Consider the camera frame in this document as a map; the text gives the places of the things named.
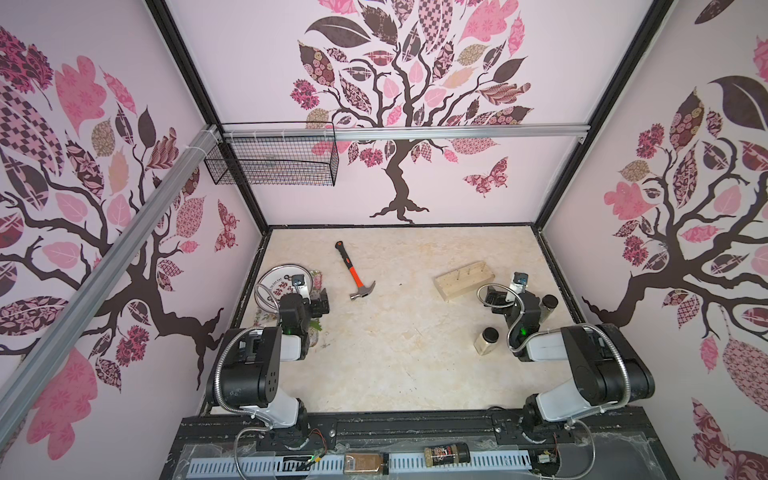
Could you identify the floral cloth mat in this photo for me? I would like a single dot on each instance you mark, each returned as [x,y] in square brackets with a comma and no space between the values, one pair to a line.
[263,319]

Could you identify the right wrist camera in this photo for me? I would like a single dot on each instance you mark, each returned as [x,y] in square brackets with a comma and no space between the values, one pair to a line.
[519,282]

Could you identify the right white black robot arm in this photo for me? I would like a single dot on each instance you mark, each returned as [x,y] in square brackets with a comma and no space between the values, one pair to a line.
[606,373]

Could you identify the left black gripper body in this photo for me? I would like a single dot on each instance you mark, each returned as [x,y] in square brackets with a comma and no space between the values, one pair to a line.
[317,309]

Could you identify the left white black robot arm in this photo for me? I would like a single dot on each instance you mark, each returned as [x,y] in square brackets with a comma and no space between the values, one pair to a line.
[245,377]

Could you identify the aluminium rail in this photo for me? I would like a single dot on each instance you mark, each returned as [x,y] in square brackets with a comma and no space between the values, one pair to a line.
[408,133]
[25,385]

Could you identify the black wire basket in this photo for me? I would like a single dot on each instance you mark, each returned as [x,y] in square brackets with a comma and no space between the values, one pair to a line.
[281,153]

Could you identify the white round plate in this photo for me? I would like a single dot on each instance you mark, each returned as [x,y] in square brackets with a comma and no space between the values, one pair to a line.
[276,283]

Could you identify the left aluminium rail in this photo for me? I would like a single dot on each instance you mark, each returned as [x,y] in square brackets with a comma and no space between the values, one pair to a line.
[25,385]

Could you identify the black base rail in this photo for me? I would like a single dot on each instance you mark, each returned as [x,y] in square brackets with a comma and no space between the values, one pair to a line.
[618,445]

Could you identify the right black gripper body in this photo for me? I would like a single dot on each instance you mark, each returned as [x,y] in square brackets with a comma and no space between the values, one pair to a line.
[501,297]

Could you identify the rear aluminium rail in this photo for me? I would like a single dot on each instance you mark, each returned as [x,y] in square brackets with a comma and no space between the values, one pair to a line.
[408,133]

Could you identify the white slotted cable duct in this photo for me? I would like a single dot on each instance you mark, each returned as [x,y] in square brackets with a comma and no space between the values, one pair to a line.
[331,465]

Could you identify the wooden block with nails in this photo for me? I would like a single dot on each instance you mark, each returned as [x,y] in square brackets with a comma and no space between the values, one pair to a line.
[462,280]

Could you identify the glass jar black lid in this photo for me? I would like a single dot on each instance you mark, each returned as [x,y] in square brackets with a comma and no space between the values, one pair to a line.
[486,341]

